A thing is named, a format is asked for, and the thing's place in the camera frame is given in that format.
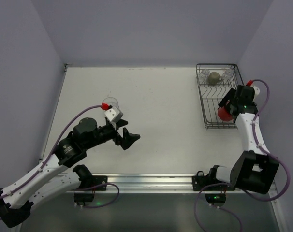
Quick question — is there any red mug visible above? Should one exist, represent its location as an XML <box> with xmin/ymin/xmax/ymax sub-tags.
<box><xmin>217</xmin><ymin>107</ymin><xmax>233</xmax><ymax>122</ymax></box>

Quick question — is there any clear faceted glass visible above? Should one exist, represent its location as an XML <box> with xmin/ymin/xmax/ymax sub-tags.
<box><xmin>101</xmin><ymin>97</ymin><xmax>120</xmax><ymax>111</ymax></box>

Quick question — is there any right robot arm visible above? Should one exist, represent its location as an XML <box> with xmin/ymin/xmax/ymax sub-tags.
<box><xmin>209</xmin><ymin>85</ymin><xmax>279</xmax><ymax>194</ymax></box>

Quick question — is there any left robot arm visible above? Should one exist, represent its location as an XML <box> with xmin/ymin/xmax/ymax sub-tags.
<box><xmin>0</xmin><ymin>118</ymin><xmax>141</xmax><ymax>228</ymax></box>

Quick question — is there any clear glass back right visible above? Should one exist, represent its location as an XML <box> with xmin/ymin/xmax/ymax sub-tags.
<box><xmin>222</xmin><ymin>68</ymin><xmax>234</xmax><ymax>81</ymax></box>

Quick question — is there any olive green mug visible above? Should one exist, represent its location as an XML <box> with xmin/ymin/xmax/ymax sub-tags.
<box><xmin>207</xmin><ymin>72</ymin><xmax>222</xmax><ymax>86</ymax></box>

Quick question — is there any clear glass back left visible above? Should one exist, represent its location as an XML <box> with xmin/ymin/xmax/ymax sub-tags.
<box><xmin>198</xmin><ymin>69</ymin><xmax>210</xmax><ymax>85</ymax></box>

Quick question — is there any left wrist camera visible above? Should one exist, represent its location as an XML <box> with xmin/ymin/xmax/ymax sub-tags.
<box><xmin>104</xmin><ymin>106</ymin><xmax>123</xmax><ymax>123</ymax></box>

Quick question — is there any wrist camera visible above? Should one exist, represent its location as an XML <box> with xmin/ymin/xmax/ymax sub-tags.
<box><xmin>251</xmin><ymin>84</ymin><xmax>260</xmax><ymax>98</ymax></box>
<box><xmin>104</xmin><ymin>106</ymin><xmax>123</xmax><ymax>123</ymax></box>

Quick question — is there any black wire dish rack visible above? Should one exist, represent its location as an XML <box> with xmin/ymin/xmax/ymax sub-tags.
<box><xmin>196</xmin><ymin>63</ymin><xmax>244</xmax><ymax>129</ymax></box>

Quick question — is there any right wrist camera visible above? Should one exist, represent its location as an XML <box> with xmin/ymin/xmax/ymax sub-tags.
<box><xmin>251</xmin><ymin>84</ymin><xmax>260</xmax><ymax>98</ymax></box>

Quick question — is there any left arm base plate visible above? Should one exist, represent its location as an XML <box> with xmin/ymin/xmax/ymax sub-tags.
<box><xmin>73</xmin><ymin>175</ymin><xmax>108</xmax><ymax>193</ymax></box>

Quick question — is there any aluminium mounting rail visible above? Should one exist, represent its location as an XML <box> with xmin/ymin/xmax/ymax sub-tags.
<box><xmin>24</xmin><ymin>173</ymin><xmax>278</xmax><ymax>194</ymax></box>

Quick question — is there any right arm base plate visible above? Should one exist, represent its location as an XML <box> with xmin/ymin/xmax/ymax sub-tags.
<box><xmin>191</xmin><ymin>168</ymin><xmax>236</xmax><ymax>191</ymax></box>

